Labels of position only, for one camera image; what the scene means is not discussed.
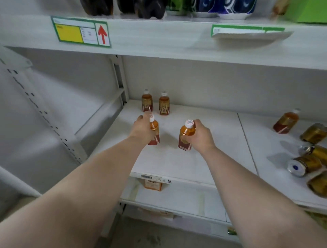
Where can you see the white shelf board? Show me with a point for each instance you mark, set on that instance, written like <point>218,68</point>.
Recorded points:
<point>176,199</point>
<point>178,145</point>
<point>286,163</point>
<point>163,40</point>

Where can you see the dark drink bottle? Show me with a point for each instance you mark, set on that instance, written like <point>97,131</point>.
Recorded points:
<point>97,6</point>
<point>145,7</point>

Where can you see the person's right hand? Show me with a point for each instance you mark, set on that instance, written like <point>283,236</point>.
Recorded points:
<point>203,139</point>

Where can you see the yellow shelf label red arrow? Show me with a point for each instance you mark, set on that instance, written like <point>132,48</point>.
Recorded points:
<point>80,32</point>

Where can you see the person's left fingers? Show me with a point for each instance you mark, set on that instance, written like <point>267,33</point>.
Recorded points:
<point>146,116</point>

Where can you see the green bowl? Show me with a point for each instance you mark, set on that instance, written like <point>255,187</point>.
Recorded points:
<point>178,6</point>

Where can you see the blue patterned bowl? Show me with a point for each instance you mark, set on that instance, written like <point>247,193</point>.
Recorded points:
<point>237,9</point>
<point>204,7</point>

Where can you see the green box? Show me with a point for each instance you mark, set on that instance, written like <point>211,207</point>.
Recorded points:
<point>307,10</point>

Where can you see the white perforated shelf upright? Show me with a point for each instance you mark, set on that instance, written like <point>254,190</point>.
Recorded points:
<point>43,112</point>

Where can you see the small amber tea bottle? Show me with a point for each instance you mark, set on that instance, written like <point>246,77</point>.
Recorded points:
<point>186,136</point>
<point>164,104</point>
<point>286,122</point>
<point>147,101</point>
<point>155,131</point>

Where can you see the white slotted shelf post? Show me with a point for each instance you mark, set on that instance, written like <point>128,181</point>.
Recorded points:
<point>120,79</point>

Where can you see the gold drink can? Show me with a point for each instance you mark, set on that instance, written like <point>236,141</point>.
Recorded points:
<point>314,133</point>
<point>318,184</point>
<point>304,164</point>
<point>316,151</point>

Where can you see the person's right fingers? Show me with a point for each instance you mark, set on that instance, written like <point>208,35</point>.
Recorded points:
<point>198,125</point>

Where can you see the green white shelf label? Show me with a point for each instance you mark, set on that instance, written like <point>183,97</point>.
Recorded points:
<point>245,31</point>

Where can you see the person's left forearm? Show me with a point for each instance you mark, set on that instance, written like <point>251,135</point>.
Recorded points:
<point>76,194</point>

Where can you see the barcode price strip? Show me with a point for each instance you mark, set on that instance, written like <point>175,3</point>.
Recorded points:
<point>155,178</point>

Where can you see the person's right forearm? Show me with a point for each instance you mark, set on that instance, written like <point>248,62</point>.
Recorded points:
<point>250,201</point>

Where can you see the brown packet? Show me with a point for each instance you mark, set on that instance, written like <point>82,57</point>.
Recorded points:
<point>279,6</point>

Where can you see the orange packet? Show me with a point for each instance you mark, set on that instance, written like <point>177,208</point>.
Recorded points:
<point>153,184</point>

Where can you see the person's left hand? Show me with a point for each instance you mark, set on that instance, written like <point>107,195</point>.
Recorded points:
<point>140,131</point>

